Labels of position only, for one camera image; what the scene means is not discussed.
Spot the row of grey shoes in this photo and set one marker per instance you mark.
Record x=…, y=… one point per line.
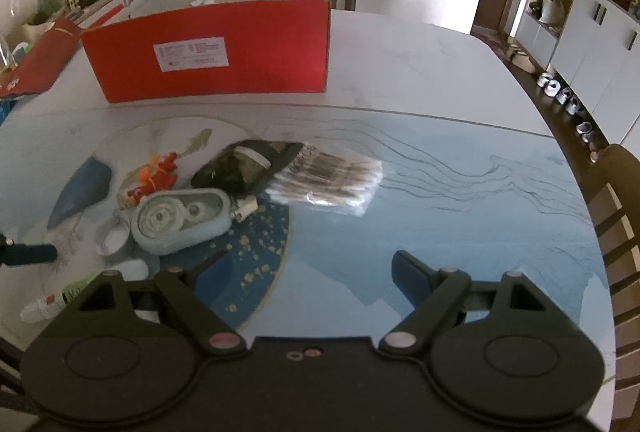
x=562, y=96

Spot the cotton swab pack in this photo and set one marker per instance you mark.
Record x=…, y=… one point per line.
x=330, y=184

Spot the grey correction tape dispenser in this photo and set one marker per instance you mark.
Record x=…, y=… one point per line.
x=175, y=222

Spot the green white tube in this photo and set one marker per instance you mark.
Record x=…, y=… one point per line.
x=45, y=307

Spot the dark patterned pouch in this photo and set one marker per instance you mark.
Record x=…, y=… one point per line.
x=235, y=166

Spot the white wall cabinet unit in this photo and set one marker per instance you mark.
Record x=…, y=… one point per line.
x=600, y=41

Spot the white bag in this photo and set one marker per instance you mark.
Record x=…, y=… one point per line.
x=554, y=9

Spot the red cardboard box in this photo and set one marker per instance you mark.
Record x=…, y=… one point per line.
x=250, y=61

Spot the orange red bead toy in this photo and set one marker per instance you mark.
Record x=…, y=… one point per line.
x=155, y=177

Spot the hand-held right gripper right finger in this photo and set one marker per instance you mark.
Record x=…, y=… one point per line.
x=410, y=274

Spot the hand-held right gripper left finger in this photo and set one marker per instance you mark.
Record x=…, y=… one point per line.
x=200, y=307

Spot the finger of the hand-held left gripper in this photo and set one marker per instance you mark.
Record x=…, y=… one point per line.
x=32, y=255
x=9, y=362

